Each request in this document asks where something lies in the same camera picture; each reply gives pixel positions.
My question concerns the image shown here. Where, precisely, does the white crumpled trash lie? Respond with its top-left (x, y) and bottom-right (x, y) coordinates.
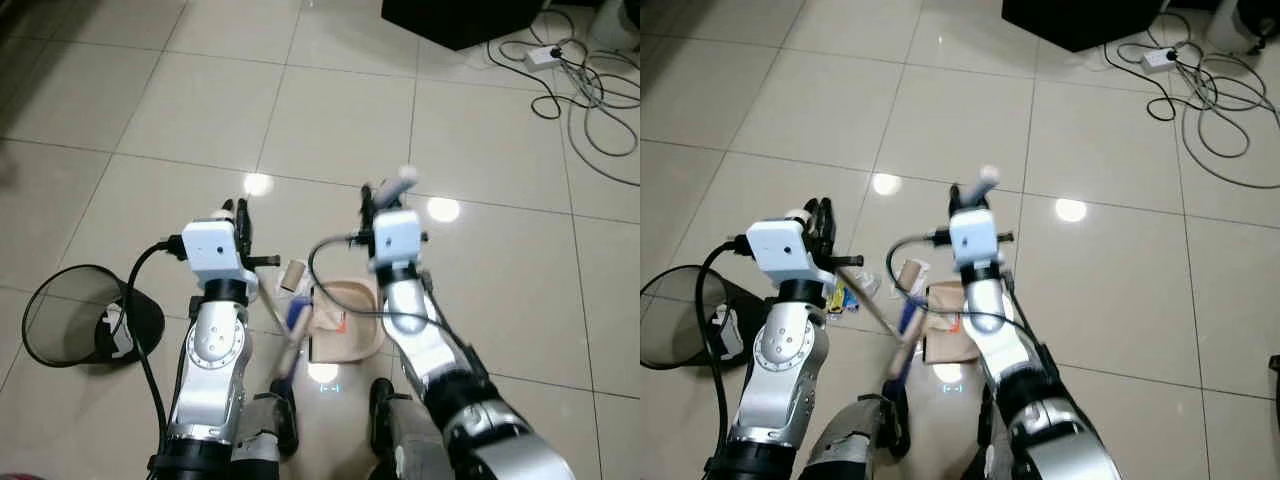
top-left (712, 305), bottom-right (747, 359)
top-left (103, 303), bottom-right (137, 359)

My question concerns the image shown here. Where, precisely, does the black mesh waste bin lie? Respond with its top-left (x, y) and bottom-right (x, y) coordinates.
top-left (640, 265), bottom-right (747, 371)
top-left (22, 264), bottom-right (167, 373)

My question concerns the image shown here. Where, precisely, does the robot left leg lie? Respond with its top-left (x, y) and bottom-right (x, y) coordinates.
top-left (800, 385), bottom-right (911, 480)
top-left (232, 378), bottom-right (301, 480)

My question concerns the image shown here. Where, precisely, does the robot leg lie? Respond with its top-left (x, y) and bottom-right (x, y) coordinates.
top-left (232, 378), bottom-right (301, 480)
top-left (975, 385), bottom-right (1023, 480)
top-left (368, 378), bottom-right (456, 480)
top-left (800, 385), bottom-right (911, 480)

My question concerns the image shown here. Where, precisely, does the black furniture base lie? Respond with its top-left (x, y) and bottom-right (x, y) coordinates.
top-left (1002, 0), bottom-right (1167, 53)
top-left (382, 0), bottom-right (549, 51)

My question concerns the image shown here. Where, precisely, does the robot right leg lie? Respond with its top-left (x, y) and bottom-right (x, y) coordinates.
top-left (368, 378), bottom-right (456, 480)
top-left (975, 385), bottom-right (1023, 480)

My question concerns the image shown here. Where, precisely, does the white container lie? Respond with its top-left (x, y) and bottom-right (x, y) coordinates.
top-left (1205, 0), bottom-right (1251, 53)
top-left (588, 0), bottom-right (641, 56)

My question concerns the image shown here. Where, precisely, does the black chair base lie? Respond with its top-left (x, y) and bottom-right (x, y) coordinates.
top-left (1237, 0), bottom-right (1280, 56)

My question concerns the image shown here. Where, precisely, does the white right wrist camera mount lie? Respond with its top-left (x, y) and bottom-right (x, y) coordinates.
top-left (370, 209), bottom-right (423, 273)
top-left (948, 208), bottom-right (1004, 273)

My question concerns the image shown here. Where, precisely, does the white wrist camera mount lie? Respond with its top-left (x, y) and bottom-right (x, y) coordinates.
top-left (370, 209), bottom-right (423, 273)
top-left (948, 208), bottom-right (1004, 273)
top-left (746, 218), bottom-right (827, 286)
top-left (183, 218), bottom-right (259, 286)

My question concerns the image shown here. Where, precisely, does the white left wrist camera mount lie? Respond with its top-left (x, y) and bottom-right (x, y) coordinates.
top-left (183, 218), bottom-right (259, 286)
top-left (746, 218), bottom-right (827, 286)

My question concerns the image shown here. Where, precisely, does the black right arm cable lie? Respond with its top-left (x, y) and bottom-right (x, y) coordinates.
top-left (885, 230), bottom-right (1013, 333)
top-left (308, 232), bottom-right (433, 337)

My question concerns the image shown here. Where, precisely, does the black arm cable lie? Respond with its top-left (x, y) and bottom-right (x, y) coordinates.
top-left (885, 230), bottom-right (1013, 333)
top-left (700, 238), bottom-right (753, 473)
top-left (308, 232), bottom-right (433, 337)
top-left (122, 238), bottom-right (191, 476)

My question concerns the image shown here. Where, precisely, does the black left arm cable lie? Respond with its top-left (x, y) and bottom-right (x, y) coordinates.
top-left (700, 238), bottom-right (753, 473)
top-left (122, 238), bottom-right (191, 476)

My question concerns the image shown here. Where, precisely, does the black floor cable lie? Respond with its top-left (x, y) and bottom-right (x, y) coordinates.
top-left (1103, 8), bottom-right (1280, 125)
top-left (488, 8), bottom-right (641, 123)

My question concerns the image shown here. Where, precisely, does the grey floor cable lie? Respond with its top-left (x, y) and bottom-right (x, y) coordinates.
top-left (562, 48), bottom-right (641, 189)
top-left (1178, 52), bottom-right (1280, 193)

